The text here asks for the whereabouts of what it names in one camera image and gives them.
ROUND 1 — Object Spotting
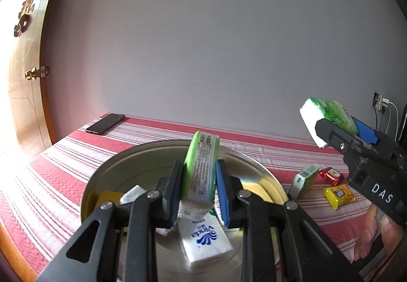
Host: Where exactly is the green white tissue pack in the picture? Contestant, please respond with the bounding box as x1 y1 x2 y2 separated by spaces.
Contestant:
289 165 319 200
180 131 221 217

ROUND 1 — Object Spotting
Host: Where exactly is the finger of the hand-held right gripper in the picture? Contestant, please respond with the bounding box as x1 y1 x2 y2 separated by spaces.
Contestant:
315 119 364 157
351 116 381 146

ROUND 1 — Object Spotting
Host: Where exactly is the large white blue tissue pack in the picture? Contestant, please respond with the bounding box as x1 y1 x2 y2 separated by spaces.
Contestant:
177 215 234 268

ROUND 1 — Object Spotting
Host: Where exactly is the yellow snack packet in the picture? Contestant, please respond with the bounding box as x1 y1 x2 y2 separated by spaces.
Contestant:
323 184 356 210

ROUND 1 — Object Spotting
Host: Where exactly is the wooden door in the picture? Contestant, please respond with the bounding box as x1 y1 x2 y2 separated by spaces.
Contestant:
0 0 77 157

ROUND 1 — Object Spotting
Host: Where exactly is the wall socket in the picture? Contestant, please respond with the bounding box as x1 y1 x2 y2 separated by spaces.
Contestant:
373 91 390 111

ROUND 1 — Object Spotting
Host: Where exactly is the black smartphone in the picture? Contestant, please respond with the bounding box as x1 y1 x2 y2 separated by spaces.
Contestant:
85 113 125 135

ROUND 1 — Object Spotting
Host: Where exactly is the green leaf print tissue pack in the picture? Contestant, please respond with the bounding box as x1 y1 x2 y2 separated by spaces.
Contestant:
299 97 358 148

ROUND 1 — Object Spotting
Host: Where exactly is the red white striped bed sheet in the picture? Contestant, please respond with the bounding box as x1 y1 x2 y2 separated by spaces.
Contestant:
0 113 382 282

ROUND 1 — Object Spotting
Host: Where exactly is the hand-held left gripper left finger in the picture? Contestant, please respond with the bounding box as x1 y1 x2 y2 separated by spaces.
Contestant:
35 159 186 282

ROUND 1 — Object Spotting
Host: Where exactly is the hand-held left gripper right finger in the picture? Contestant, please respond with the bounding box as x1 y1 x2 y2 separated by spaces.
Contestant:
214 159 363 282

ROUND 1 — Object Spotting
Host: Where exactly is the red candy wrapper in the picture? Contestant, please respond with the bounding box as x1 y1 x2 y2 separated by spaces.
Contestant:
319 168 342 186

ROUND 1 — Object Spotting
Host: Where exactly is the round metal tin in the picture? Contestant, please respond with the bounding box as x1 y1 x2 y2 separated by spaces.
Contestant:
79 140 288 282

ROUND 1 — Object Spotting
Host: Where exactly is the white cable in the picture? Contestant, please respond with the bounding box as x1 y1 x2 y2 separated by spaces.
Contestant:
387 102 400 143

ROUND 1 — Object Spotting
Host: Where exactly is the brass door knob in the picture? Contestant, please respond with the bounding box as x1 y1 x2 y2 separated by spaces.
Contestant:
25 66 51 81

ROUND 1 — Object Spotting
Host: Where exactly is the person's right hand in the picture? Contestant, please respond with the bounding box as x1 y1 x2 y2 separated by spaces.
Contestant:
353 206 405 262

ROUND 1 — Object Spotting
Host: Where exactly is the silver white tissue pack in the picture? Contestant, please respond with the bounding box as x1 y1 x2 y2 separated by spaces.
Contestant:
120 185 143 204

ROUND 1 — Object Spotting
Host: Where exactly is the wooden door ornament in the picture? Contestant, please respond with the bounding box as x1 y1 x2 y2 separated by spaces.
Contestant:
13 0 37 38

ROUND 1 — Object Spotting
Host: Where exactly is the black flat screen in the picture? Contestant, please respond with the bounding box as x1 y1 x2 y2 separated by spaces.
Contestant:
397 103 407 143

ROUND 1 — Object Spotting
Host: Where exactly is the yellow sponge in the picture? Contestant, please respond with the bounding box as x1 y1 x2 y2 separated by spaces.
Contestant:
96 192 124 206

